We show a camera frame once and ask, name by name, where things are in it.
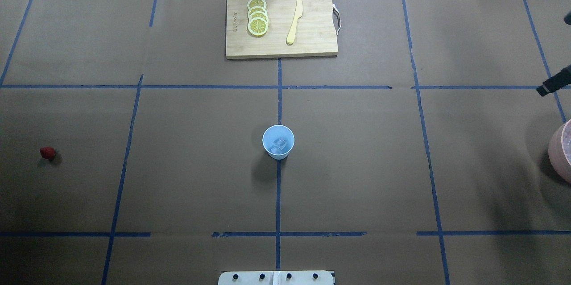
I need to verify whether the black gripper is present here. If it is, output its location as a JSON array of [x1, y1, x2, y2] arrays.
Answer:
[[536, 65, 571, 96]]

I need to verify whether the pink bowl of ice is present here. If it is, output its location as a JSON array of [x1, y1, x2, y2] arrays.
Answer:
[[548, 120, 571, 184]]

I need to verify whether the ice cube in cup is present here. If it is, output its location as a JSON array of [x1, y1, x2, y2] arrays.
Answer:
[[270, 137, 288, 154]]

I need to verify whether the light blue plastic cup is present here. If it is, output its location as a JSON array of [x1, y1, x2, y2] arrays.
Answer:
[[262, 124, 295, 160]]

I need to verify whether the yellow plastic knife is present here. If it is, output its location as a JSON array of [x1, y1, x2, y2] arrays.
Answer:
[[286, 0, 303, 45]]

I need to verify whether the wooden cutting board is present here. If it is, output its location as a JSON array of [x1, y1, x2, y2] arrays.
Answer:
[[226, 0, 339, 60]]

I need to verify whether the lemon slice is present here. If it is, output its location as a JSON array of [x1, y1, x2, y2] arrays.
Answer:
[[247, 0, 267, 11], [248, 11, 269, 25], [248, 6, 269, 20], [247, 21, 269, 37]]

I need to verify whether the red strawberry on table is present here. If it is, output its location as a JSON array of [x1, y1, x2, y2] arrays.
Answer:
[[39, 146, 57, 161]]

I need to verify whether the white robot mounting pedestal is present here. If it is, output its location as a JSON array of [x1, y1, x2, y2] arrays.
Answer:
[[218, 270, 336, 285]]

